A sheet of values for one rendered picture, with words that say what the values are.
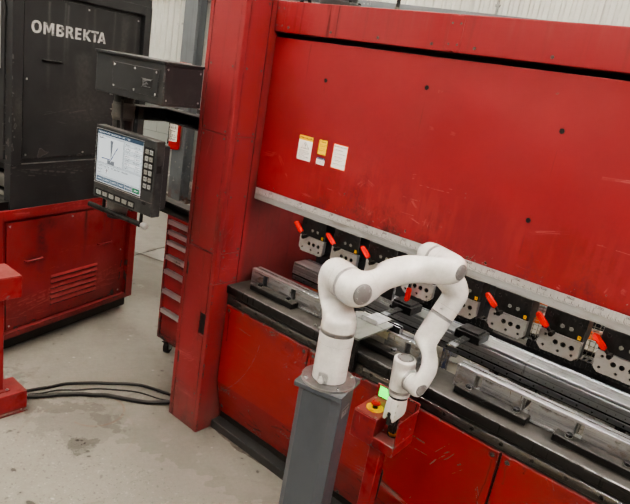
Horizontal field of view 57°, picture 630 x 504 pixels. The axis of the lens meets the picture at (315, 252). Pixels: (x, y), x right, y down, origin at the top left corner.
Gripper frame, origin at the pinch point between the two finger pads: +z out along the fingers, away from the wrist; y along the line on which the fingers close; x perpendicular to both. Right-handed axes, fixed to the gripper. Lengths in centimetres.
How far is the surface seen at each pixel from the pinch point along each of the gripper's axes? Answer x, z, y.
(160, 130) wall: -604, 15, -345
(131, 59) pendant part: -158, -119, 9
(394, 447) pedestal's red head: 4.8, 3.7, 4.9
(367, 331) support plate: -28.3, -24.0, -18.1
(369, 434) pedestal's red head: -6.1, 3.4, 6.1
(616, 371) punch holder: 63, -43, -31
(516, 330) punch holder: 27, -44, -32
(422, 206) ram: -23, -78, -37
